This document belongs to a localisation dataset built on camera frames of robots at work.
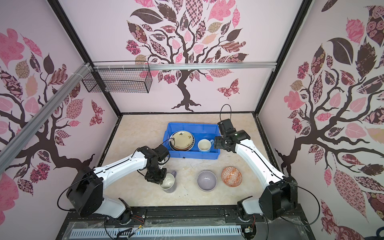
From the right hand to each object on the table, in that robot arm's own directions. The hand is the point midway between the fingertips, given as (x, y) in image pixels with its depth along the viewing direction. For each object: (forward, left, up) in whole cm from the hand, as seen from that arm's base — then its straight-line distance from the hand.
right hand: (222, 142), depth 83 cm
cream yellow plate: (+10, +25, -12) cm, 29 cm away
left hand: (-20, +35, -11) cm, 41 cm away
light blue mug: (+5, +10, -11) cm, 16 cm away
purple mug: (-17, +31, -15) cm, 39 cm away
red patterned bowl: (-14, -5, -15) cm, 22 cm away
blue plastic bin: (+20, +12, -15) cm, 28 cm away
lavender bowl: (-16, +9, -16) cm, 25 cm away
